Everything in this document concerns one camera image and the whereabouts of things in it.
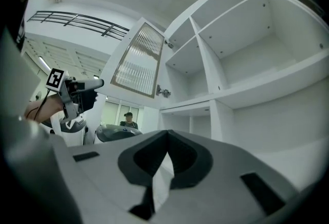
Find long tube lamp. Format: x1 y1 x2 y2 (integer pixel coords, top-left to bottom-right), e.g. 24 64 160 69
38 55 51 70

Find thin black cable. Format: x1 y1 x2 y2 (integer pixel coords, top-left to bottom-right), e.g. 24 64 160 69
32 88 51 121

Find white and grey machine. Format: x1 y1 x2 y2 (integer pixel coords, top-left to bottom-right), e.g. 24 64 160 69
42 114 87 147

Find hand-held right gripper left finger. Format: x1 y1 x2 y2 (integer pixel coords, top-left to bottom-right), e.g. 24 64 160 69
118 129 169 220

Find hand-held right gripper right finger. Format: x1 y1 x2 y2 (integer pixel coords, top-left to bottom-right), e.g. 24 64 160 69
168 129 214 191

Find dark rounded machine cover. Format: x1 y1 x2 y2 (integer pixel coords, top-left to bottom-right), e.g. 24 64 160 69
95 123 143 143

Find person's left forearm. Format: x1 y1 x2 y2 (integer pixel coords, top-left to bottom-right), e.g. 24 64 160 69
24 93 65 125

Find white ribbed-glass cabinet door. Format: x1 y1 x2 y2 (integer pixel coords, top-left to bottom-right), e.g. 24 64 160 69
98 16 168 110

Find white open shelf cabinet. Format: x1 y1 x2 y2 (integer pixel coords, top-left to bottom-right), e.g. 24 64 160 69
159 0 329 193

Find large metal door hinge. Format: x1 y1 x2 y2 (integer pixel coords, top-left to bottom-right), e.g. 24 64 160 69
155 84 172 99

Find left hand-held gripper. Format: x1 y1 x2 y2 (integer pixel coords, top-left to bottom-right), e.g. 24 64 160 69
46 68 105 123

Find black metal railing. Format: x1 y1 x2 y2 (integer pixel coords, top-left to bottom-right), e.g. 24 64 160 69
26 10 131 42

